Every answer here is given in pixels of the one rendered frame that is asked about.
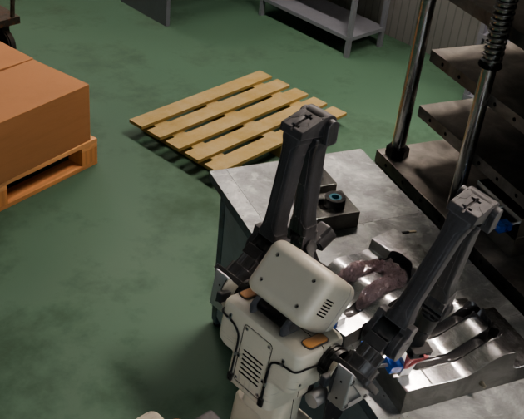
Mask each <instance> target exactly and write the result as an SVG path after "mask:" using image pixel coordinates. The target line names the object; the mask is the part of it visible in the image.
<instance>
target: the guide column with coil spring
mask: <svg viewBox="0 0 524 419"><path fill-rule="evenodd" d="M498 1H500V2H515V1H516V0H498ZM497 7H499V8H505V9H510V8H514V5H511V6H507V5H501V4H499V3H498V4H497ZM496 13H498V14H501V15H510V14H512V11H510V12H503V11H499V10H496ZM494 19H496V20H500V21H509V20H511V17H498V16H495V17H494ZM492 25H495V26H499V27H507V26H509V23H499V22H493V23H492ZM491 31H494V32H507V29H496V28H493V27H492V29H491ZM490 37H495V38H504V37H506V35H495V34H492V33H490ZM488 42H490V43H493V44H503V43H504V42H505V41H494V40H491V39H488ZM487 48H489V49H492V50H501V49H503V47H494V46H490V45H487ZM485 53H486V54H488V55H493V56H498V55H501V54H502V52H489V51H487V50H486V52H485ZM484 59H485V60H488V61H499V60H500V57H499V58H491V57H486V56H484ZM483 63H484V64H486V65H488V66H491V67H496V66H498V63H495V64H492V63H486V62H483ZM496 73H497V71H488V70H485V69H483V68H481V71H480V75H479V78H478V82H477V88H476V91H475V95H474V98H473V102H472V108H471V110H470V114H469V117H468V121H467V127H466V130H465V134H464V137H463V141H462V147H461V150H460V154H459V156H458V160H457V166H456V169H455V173H454V176H453V180H452V186H451V189H450V193H449V196H448V200H447V205H448V204H449V202H450V201H451V200H452V199H453V198H454V197H455V195H456V193H457V191H458V190H459V189H460V188H461V187H462V186H463V185H467V179H468V176H469V173H470V169H471V166H472V161H473V157H474V154H475V151H476V148H477V142H478V139H479V136H480V132H481V128H482V123H483V120H484V116H485V114H486V110H487V104H488V102H489V98H490V95H491V91H492V86H493V82H494V79H495V75H496Z"/></svg>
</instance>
